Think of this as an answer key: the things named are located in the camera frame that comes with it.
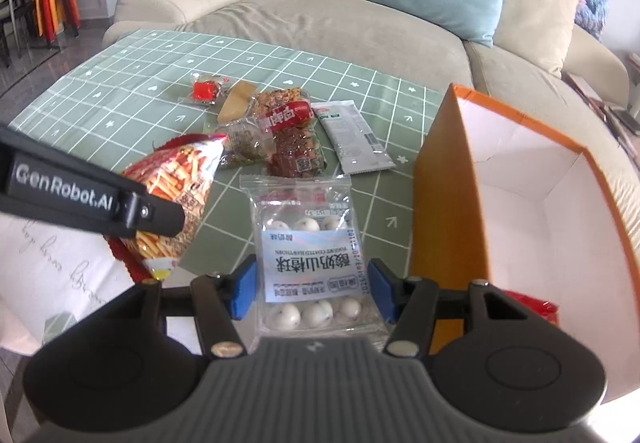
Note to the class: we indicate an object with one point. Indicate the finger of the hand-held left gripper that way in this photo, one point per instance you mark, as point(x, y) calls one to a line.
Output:
point(155, 218)

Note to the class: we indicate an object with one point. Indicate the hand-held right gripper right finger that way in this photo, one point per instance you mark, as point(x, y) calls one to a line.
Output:
point(381, 293)

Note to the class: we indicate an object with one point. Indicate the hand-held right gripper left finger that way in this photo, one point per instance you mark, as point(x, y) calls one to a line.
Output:
point(245, 288)

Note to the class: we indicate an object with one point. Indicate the red striped stick snack bag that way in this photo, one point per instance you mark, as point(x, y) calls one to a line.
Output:
point(195, 173)

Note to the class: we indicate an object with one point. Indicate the clear packet of white balls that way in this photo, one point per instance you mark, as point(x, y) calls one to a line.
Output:
point(305, 253)

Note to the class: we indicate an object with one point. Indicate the beige wafer packet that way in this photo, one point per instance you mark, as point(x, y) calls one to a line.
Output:
point(237, 103)

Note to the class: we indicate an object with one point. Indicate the grey white snack packet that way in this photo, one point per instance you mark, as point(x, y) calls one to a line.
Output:
point(350, 133)

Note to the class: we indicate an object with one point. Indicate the green checked tablecloth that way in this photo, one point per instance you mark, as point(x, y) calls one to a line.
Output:
point(125, 88)

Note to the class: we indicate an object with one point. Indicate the small red candy packet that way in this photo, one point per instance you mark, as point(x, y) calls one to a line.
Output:
point(205, 89)

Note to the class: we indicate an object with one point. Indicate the dark red jerky packet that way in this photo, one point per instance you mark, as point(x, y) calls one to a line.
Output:
point(295, 154)

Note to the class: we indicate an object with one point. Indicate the red crinkled bag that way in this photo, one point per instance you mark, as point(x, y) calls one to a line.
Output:
point(535, 310)

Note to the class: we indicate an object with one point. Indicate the red label snack packet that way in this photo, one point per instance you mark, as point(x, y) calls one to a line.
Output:
point(286, 118)

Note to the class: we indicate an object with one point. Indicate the red and orange stools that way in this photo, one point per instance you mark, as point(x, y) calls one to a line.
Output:
point(62, 8)

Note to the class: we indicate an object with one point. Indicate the beige sofa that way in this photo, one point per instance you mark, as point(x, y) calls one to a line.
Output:
point(325, 23)

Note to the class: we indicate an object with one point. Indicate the stack of magazines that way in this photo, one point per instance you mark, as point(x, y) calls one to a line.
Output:
point(617, 115)

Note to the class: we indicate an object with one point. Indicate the beige back cushion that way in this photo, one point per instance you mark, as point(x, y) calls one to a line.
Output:
point(535, 18)

